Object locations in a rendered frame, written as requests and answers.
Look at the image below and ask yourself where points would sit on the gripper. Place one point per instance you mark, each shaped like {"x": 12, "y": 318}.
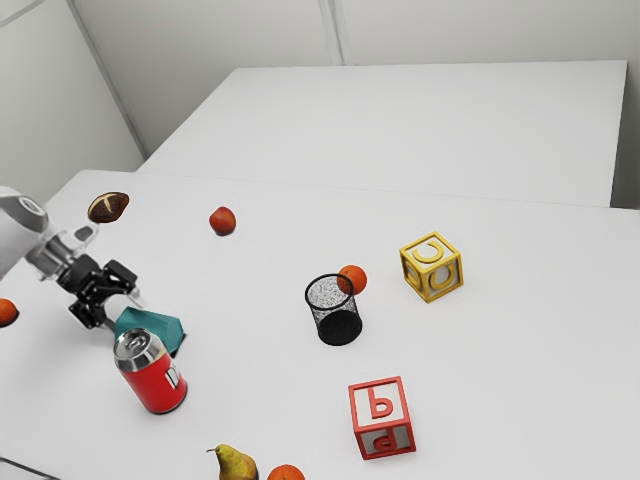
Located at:
{"x": 82, "y": 277}

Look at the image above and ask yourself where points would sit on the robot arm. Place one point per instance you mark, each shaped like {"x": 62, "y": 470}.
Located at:
{"x": 20, "y": 225}

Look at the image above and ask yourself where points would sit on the teal faceted mug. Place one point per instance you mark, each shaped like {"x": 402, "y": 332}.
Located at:
{"x": 157, "y": 327}

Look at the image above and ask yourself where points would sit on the brown bread roll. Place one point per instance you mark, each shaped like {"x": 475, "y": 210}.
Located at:
{"x": 108, "y": 207}

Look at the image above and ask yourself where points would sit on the red soda can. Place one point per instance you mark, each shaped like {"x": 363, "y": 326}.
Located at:
{"x": 152, "y": 377}

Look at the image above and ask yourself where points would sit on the orange fruit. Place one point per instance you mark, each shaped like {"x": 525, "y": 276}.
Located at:
{"x": 285, "y": 473}
{"x": 356, "y": 277}
{"x": 7, "y": 312}

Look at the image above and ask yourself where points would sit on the red apple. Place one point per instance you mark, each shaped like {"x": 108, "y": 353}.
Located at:
{"x": 222, "y": 221}

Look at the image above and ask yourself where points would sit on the yellow-green pear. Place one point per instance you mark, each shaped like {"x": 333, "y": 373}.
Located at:
{"x": 235, "y": 465}

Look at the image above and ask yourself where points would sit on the black mesh pen holder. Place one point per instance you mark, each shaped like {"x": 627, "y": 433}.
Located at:
{"x": 335, "y": 320}

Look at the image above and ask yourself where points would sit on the red letter block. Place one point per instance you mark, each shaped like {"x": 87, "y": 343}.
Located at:
{"x": 381, "y": 417}

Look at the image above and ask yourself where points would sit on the yellow letter block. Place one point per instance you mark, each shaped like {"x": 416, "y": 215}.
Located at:
{"x": 431, "y": 267}

